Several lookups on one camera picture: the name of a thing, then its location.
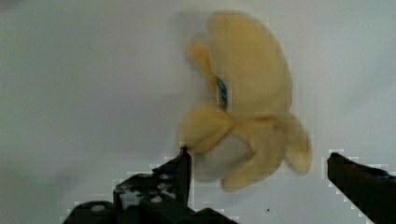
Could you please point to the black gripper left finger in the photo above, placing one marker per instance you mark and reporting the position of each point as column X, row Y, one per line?
column 159, row 197

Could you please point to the yellow plush banana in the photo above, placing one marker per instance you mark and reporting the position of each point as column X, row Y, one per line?
column 247, row 71

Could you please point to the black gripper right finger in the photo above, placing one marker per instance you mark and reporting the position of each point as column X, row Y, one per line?
column 371, row 190

